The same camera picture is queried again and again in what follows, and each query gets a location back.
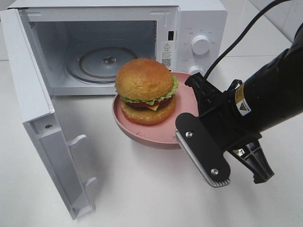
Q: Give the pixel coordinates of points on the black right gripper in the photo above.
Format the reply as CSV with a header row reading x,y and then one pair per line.
x,y
231,117

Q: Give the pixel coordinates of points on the burger with lettuce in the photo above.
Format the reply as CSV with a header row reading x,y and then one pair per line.
x,y
147,90

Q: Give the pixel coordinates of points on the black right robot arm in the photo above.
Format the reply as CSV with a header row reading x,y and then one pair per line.
x,y
281,85

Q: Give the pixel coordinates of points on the white upper microwave knob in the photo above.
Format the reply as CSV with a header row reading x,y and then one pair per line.
x,y
200,44

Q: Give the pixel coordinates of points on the white microwave oven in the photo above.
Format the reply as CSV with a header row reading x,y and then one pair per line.
x,y
157,29

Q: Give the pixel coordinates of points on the white microwave knob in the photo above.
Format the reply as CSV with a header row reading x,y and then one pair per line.
x,y
196,69
200,44

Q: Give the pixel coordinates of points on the white microwave door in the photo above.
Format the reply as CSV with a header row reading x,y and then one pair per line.
x,y
38,115

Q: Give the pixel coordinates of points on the white lower microwave knob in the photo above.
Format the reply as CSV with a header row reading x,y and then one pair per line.
x,y
196,69

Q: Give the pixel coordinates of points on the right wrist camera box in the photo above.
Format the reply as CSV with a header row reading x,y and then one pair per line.
x,y
202,149

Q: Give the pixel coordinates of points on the glass microwave turntable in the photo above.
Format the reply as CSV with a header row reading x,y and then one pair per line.
x,y
99,65

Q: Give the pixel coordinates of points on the pink round plate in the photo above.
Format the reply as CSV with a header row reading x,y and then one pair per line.
x,y
161,135

